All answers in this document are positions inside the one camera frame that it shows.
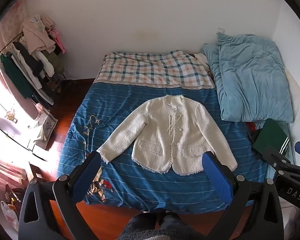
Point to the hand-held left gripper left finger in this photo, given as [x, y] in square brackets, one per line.
[88, 177]

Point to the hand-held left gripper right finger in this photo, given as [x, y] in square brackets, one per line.
[216, 177]

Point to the white tweed jacket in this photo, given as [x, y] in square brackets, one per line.
[165, 135]

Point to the metal clothes rack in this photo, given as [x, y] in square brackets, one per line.
[62, 76]

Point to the beige clothes pile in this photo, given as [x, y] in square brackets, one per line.
[35, 37]

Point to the green garment with white stripes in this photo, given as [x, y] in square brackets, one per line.
[267, 137]

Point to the red cloth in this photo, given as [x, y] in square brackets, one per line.
[252, 127]

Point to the blue striped bed sheet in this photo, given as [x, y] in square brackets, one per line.
[140, 185]

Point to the grey fuzzy slipper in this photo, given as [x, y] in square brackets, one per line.
[140, 227]
[180, 227]

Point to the light blue duvet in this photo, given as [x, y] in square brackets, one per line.
[250, 80]

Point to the white plastic bag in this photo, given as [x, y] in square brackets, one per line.
[10, 217]

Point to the white hanging garment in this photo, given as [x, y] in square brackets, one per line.
[48, 68]

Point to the olive green garment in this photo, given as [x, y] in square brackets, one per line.
[53, 61]

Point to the plaid blanket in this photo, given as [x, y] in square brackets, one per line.
[152, 70]

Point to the dark green hanging garment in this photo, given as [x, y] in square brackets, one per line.
[15, 75]

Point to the black hanging garment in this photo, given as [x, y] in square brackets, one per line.
[27, 55]

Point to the pink garment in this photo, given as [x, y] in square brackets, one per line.
[58, 41]

